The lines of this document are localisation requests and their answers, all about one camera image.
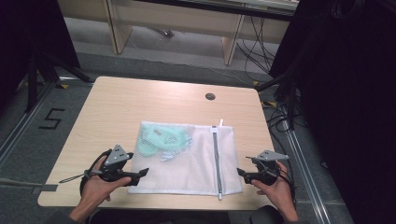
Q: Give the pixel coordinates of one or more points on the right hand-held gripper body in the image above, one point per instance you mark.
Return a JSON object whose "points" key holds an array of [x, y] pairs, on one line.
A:
{"points": [[267, 169]]}

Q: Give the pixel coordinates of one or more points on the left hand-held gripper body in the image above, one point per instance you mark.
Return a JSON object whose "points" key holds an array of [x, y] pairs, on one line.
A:
{"points": [[115, 157]]}

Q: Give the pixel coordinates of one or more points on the white mesh laundry bag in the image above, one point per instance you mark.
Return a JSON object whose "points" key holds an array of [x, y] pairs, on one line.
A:
{"points": [[186, 168]]}

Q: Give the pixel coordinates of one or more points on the person's right hand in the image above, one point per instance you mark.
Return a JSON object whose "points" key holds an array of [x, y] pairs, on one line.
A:
{"points": [[281, 193]]}

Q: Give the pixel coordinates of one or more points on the person's left hand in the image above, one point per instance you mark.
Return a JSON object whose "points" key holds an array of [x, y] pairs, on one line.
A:
{"points": [[96, 189]]}

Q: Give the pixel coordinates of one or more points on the mint green garment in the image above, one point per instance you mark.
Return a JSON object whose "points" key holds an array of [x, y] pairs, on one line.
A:
{"points": [[155, 140]]}

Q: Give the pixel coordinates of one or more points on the person's dark clothing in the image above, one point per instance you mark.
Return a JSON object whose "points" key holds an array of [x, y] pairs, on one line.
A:
{"points": [[174, 217]]}

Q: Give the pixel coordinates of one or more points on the black metal stand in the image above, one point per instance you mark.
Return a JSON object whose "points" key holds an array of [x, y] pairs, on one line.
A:
{"points": [[46, 73], [286, 93]]}

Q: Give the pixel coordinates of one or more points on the grey floor tape strip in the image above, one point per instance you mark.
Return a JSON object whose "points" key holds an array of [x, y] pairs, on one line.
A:
{"points": [[28, 184]]}

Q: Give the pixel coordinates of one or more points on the black curtain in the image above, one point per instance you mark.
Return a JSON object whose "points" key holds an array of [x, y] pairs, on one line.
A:
{"points": [[28, 34], [348, 93]]}

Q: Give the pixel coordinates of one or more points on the light wooden desk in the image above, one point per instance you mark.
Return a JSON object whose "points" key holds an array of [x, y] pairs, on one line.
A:
{"points": [[174, 15]]}

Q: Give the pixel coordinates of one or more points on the metal floor rail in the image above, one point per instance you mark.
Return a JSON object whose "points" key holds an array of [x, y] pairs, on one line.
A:
{"points": [[306, 174], [21, 124]]}

